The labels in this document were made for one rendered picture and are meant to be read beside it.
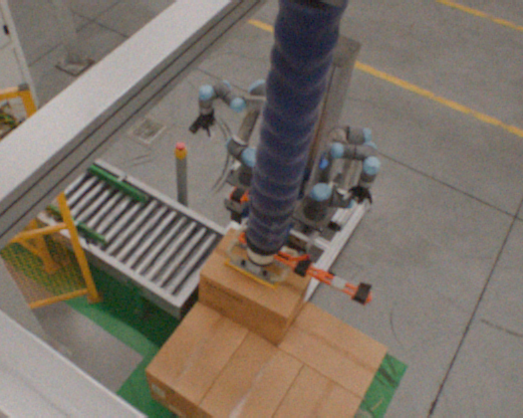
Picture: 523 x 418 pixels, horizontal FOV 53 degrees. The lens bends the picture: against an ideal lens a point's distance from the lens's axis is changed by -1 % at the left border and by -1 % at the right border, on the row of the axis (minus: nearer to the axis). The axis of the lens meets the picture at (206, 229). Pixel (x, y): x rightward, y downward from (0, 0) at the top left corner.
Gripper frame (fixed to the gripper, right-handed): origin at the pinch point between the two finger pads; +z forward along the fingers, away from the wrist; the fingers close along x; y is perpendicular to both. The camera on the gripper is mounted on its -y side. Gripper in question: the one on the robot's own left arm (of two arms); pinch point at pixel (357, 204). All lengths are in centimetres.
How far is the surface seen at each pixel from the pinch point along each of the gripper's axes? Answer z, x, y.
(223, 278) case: 58, -49, 50
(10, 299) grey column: 51, -140, 135
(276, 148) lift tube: -59, -33, 43
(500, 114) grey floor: 152, 53, -322
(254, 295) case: 58, -28, 49
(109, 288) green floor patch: 152, -144, 64
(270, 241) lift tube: 12.5, -28.4, 38.9
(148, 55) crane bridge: -153, -32, 119
